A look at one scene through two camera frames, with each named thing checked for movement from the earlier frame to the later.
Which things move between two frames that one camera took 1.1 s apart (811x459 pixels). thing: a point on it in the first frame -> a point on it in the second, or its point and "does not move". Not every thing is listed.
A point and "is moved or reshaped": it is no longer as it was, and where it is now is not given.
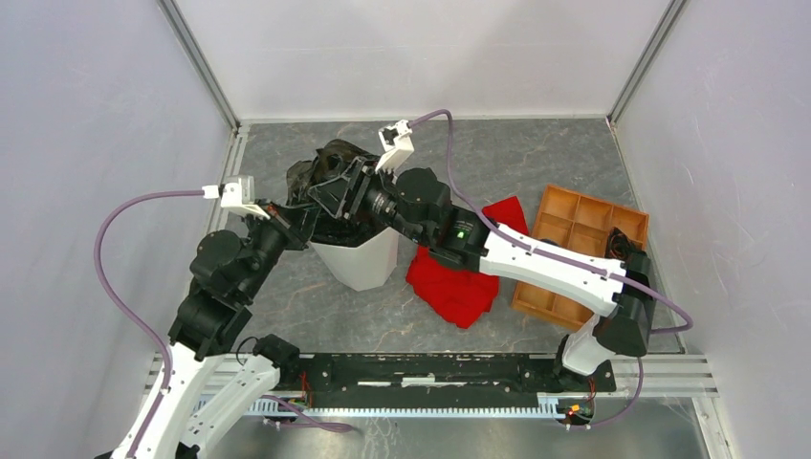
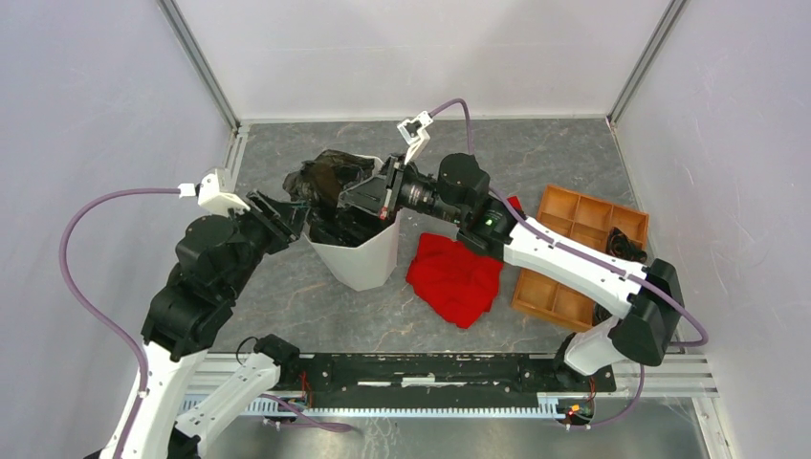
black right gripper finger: (331, 195) -> (371, 194)
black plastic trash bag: (332, 160) is moved or reshaped
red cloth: (459, 293) does not move
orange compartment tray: (583, 223) does not move
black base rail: (434, 377) does not move
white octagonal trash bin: (366, 267) does not move
